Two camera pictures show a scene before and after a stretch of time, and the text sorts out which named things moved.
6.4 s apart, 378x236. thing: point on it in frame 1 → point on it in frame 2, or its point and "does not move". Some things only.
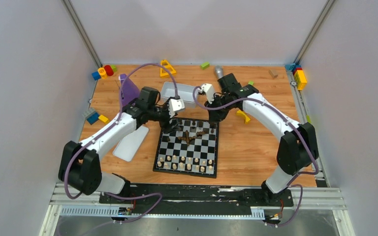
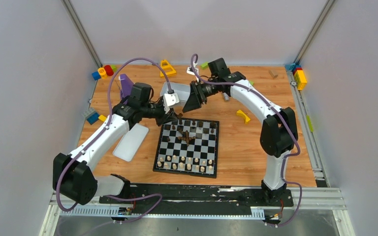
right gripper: x=214 y=115 → x=197 y=96
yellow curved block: x=239 y=112 does not move
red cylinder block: x=109 y=70 does not move
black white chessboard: x=191 y=150 does not move
